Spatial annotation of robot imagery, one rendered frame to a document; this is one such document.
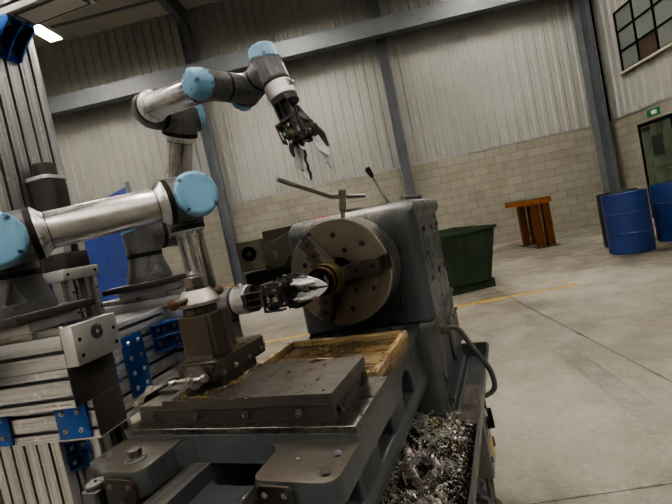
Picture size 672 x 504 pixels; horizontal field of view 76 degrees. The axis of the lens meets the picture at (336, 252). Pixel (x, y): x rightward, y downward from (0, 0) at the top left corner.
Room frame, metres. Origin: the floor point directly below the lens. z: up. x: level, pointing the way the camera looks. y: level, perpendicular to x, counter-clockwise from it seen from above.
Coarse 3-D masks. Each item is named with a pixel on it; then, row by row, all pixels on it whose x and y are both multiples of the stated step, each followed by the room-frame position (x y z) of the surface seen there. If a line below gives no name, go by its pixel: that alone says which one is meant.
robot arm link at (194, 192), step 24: (144, 192) 1.06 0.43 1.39; (168, 192) 1.06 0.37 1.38; (192, 192) 1.08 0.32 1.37; (216, 192) 1.12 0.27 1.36; (0, 216) 0.87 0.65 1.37; (24, 216) 0.91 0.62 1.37; (48, 216) 0.94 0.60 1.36; (72, 216) 0.96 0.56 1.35; (96, 216) 0.98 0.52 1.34; (120, 216) 1.01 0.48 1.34; (144, 216) 1.04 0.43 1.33; (168, 216) 1.07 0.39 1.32; (192, 216) 1.10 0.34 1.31; (0, 240) 0.87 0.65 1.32; (24, 240) 0.88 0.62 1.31; (48, 240) 0.93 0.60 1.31; (72, 240) 0.97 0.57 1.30; (0, 264) 0.87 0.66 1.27
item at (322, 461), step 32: (384, 384) 0.75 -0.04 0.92; (352, 416) 0.64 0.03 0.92; (384, 416) 0.71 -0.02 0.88; (128, 448) 0.73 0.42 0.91; (160, 448) 0.70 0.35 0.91; (192, 448) 0.72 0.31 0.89; (224, 448) 0.69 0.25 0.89; (256, 448) 0.67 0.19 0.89; (288, 448) 0.63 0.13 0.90; (320, 448) 0.61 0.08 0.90; (352, 448) 0.59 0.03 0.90; (128, 480) 0.63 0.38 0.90; (160, 480) 0.67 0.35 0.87; (256, 480) 0.56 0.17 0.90; (288, 480) 0.54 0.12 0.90; (320, 480) 0.53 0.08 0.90; (352, 480) 0.55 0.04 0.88
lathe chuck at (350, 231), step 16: (320, 224) 1.26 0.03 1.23; (336, 224) 1.24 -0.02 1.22; (352, 224) 1.22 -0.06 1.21; (368, 224) 1.26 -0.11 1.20; (320, 240) 1.26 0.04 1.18; (336, 240) 1.25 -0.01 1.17; (352, 240) 1.23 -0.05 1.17; (368, 240) 1.21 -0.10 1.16; (384, 240) 1.23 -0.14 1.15; (304, 256) 1.29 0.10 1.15; (336, 256) 1.25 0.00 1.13; (352, 256) 1.23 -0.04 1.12; (368, 256) 1.21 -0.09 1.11; (304, 272) 1.29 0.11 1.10; (384, 272) 1.20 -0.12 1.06; (304, 288) 1.30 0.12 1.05; (352, 288) 1.24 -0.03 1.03; (368, 288) 1.22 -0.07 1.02; (384, 288) 1.20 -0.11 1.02; (352, 304) 1.24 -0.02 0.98; (368, 304) 1.22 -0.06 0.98; (384, 304) 1.25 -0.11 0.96; (336, 320) 1.27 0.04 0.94; (352, 320) 1.25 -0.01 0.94
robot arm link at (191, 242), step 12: (180, 228) 1.21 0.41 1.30; (192, 228) 1.21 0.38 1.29; (204, 228) 1.26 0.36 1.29; (180, 240) 1.22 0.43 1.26; (192, 240) 1.22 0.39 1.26; (204, 240) 1.25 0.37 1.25; (180, 252) 1.24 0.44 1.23; (192, 252) 1.22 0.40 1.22; (204, 252) 1.24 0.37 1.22; (192, 264) 1.22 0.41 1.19; (204, 264) 1.23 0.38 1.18; (204, 276) 1.23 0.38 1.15
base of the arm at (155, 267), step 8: (128, 256) 1.47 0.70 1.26; (136, 256) 1.46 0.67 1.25; (144, 256) 1.46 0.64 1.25; (152, 256) 1.48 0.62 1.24; (160, 256) 1.51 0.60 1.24; (128, 264) 1.48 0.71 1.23; (136, 264) 1.46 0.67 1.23; (144, 264) 1.46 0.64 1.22; (152, 264) 1.47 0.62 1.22; (160, 264) 1.49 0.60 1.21; (128, 272) 1.47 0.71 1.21; (136, 272) 1.45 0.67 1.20; (144, 272) 1.45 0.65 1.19; (152, 272) 1.47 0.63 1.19; (160, 272) 1.47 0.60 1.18; (168, 272) 1.50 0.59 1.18; (128, 280) 1.46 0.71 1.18; (136, 280) 1.44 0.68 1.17; (144, 280) 1.44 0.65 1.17; (152, 280) 1.45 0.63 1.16
